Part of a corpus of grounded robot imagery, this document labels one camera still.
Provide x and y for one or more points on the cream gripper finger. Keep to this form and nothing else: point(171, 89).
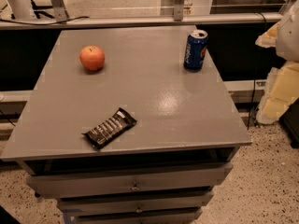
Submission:
point(281, 90)
point(268, 38)

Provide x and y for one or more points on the red orange apple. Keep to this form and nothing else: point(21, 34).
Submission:
point(92, 58)

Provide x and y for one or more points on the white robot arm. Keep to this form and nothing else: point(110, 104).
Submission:
point(287, 43)

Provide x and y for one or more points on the black rxbar chocolate wrapper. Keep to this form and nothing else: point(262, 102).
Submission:
point(104, 133)

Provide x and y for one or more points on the blue pepsi soda can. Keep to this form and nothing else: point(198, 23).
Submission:
point(195, 50)

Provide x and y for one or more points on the middle grey drawer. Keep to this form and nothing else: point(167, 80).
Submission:
point(136, 204)

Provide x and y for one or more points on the grey drawer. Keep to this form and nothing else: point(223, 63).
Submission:
point(151, 217)
point(129, 181)
point(136, 204)

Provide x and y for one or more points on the grey drawer cabinet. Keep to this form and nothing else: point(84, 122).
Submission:
point(182, 117)

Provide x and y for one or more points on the bottom grey drawer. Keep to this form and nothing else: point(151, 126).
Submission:
point(151, 217)

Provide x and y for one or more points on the white pipe background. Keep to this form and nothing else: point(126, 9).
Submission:
point(22, 9)

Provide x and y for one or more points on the top grey drawer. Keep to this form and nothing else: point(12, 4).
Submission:
point(129, 181)

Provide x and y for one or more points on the grey metal rail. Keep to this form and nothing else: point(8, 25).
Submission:
point(94, 23)

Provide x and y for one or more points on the metal bracket post centre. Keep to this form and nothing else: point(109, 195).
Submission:
point(178, 10)

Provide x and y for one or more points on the metal bracket post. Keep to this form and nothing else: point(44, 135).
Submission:
point(178, 10)
point(60, 12)

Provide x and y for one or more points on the metal bracket post left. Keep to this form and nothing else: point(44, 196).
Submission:
point(60, 12)

